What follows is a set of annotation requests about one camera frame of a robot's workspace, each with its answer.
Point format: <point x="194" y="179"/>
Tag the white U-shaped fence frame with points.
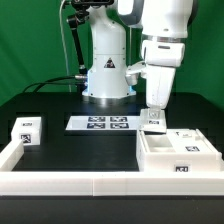
<point x="100" y="183"/>

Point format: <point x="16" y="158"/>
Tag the white marker base plate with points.
<point x="99" y="123"/>

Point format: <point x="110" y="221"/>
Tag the white cabinet door panel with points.
<point x="152" y="124"/>
<point x="187" y="140"/>

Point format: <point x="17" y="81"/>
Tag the white cabinet top block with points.
<point x="27" y="129"/>

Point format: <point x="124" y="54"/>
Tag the white cabinet body box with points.
<point x="154" y="153"/>

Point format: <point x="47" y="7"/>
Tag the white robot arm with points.
<point x="116" y="45"/>

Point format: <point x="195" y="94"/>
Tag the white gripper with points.
<point x="161" y="61"/>

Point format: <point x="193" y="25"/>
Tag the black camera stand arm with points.
<point x="79" y="18"/>

